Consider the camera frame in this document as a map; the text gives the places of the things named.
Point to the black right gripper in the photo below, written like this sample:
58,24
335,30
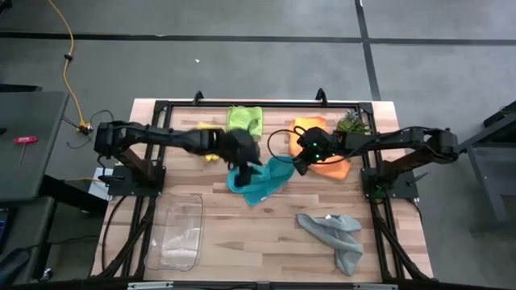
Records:
306,158

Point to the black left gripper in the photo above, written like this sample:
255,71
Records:
240,147

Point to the teal microfiber towel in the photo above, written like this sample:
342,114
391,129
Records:
274,173

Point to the orange microfiber towel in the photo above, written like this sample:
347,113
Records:
334,169

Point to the yellow microfiber towel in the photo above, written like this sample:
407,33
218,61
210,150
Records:
209,157

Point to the green microfiber towel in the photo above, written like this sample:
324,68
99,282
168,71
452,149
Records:
244,118

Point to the grey microfiber towel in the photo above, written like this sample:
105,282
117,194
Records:
338,237

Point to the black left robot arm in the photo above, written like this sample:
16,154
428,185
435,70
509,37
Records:
161,137

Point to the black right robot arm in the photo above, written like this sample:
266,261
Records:
403,139

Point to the potted succulent plant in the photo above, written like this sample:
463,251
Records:
351,123

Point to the clear plastic bin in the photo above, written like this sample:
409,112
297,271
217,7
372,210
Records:
173,233

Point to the white paper sheet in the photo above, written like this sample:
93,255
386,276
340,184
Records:
98,189

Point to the black metal stand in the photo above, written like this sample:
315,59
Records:
496,129

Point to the grey side desk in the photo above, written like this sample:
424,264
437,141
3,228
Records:
32,121

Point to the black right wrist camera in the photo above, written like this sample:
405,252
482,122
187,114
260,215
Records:
318,137

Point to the black aluminium table frame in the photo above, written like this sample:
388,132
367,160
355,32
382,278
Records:
282,104

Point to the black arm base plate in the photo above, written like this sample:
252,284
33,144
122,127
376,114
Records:
403,189
121,187

